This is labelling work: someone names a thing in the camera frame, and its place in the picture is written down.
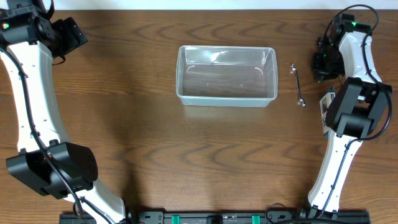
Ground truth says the clear plastic container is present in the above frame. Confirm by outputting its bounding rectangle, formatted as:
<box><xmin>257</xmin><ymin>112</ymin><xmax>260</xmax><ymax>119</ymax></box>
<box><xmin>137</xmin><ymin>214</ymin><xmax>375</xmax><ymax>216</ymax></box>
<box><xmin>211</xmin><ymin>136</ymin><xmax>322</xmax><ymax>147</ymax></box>
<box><xmin>175</xmin><ymin>45</ymin><xmax>278</xmax><ymax>108</ymax></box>

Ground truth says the blue and white box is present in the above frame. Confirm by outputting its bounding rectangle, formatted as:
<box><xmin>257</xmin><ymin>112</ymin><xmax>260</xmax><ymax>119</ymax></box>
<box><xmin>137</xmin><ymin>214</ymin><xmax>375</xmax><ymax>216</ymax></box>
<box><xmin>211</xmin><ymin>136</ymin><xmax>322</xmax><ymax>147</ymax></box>
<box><xmin>319</xmin><ymin>87</ymin><xmax>335</xmax><ymax>137</ymax></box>

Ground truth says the black mounting rail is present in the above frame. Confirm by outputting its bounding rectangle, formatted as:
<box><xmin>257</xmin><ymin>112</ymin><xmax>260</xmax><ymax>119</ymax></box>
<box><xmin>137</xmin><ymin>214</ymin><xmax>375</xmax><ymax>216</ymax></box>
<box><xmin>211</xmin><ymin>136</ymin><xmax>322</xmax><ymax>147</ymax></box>
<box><xmin>59</xmin><ymin>210</ymin><xmax>371</xmax><ymax>224</ymax></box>

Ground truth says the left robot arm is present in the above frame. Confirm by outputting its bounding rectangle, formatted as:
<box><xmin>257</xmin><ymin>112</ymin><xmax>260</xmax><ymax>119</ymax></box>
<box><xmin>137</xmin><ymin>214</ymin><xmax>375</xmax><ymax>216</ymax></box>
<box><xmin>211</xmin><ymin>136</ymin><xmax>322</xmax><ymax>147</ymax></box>
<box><xmin>1</xmin><ymin>0</ymin><xmax>133</xmax><ymax>223</ymax></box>

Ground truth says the silver double-ended wrench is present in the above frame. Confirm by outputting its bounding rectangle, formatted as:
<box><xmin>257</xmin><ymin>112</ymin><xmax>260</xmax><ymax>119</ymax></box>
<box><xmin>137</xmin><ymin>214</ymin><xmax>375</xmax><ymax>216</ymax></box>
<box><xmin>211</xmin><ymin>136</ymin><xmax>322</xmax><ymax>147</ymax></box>
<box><xmin>290</xmin><ymin>63</ymin><xmax>306</xmax><ymax>108</ymax></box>

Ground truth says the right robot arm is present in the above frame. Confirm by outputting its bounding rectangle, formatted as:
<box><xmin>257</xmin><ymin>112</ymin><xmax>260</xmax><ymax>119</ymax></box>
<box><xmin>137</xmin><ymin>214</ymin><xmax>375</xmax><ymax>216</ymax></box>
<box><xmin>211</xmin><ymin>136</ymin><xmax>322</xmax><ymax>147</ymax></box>
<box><xmin>306</xmin><ymin>12</ymin><xmax>392</xmax><ymax>220</ymax></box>

